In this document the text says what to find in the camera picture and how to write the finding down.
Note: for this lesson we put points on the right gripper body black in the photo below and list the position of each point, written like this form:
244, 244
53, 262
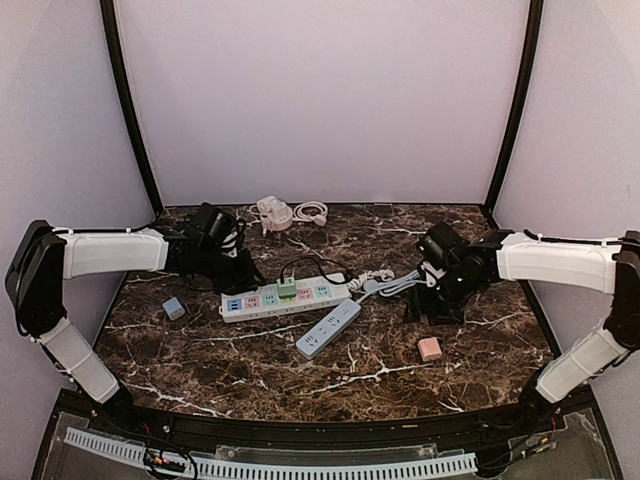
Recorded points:
445, 302

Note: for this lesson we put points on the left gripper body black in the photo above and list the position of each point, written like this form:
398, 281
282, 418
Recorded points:
227, 276

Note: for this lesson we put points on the white multicolour power strip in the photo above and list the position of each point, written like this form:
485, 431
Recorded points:
312, 293

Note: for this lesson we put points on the grey-blue charger cube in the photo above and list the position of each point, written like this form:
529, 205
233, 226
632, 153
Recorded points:
173, 308

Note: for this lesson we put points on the salmon pink charger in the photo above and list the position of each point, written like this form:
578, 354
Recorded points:
429, 349

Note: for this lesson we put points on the blue power strip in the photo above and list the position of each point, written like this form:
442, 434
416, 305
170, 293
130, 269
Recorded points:
328, 328

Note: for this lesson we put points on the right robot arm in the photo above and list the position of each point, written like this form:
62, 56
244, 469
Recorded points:
453, 269

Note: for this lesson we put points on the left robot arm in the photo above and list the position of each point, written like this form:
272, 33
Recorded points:
48, 256

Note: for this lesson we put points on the pink white round socket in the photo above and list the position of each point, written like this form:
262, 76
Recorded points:
275, 214

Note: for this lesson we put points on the green USB charger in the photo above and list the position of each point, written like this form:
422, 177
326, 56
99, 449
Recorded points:
286, 289

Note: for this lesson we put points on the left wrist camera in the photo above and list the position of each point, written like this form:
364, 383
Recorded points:
212, 227

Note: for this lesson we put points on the black front rail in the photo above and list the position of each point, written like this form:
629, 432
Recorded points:
484, 428

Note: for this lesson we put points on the white slotted cable duct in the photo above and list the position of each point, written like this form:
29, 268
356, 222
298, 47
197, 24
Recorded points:
258, 463

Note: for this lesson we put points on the right black frame post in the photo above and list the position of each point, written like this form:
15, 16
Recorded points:
523, 78

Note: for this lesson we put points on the black frame post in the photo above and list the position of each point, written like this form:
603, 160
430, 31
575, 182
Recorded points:
126, 101
523, 78

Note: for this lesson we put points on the left black frame post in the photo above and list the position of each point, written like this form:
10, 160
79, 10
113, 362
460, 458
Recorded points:
126, 101

